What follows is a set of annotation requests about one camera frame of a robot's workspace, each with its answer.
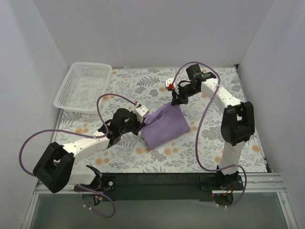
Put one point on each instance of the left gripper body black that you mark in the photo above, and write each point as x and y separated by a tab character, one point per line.
138	124

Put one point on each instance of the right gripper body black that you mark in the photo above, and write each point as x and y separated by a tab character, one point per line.
178	97

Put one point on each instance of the purple t shirt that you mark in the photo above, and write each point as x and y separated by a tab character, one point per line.
164	125

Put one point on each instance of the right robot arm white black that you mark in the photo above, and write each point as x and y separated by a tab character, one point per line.
237	125

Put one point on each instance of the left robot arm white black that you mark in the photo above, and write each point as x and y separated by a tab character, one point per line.
57	166

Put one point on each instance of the white plastic basket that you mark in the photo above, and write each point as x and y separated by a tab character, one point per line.
82	86

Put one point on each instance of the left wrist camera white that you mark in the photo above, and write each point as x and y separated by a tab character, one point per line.
140	111

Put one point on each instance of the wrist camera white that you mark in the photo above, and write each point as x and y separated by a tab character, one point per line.
140	111
170	85

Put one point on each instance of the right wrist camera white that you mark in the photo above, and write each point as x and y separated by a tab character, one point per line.
170	85

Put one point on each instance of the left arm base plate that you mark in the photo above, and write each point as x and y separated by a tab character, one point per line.
107	182

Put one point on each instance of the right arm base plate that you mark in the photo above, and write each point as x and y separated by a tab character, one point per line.
213	181

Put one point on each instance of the aluminium frame rail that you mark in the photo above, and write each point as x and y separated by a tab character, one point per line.
264	183

